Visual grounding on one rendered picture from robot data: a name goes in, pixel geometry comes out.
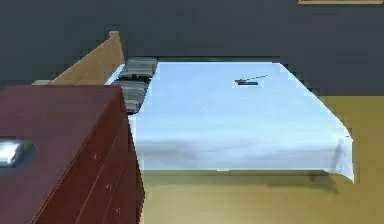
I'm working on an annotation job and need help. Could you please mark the pale blue bed wooden headboard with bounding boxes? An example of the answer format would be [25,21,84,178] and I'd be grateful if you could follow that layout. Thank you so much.
[32,30,355,183]

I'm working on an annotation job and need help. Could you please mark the shiny silver dark tray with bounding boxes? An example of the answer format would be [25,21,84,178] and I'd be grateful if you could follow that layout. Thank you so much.
[0,136,38,177]

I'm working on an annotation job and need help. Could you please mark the small black remote control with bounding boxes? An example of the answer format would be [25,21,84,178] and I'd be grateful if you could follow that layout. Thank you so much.
[234,74,269,87]

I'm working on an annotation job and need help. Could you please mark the grey striped pillow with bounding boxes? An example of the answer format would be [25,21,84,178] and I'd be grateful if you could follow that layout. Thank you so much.
[111,78,150,115]
[118,57,159,81]

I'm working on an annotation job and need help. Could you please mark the wooden framed picture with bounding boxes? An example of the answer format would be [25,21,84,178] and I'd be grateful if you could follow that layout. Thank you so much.
[297,0,384,6]

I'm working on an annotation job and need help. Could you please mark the dark red chest of drawers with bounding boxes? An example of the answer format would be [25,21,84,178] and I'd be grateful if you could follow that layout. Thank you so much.
[0,84,146,224]

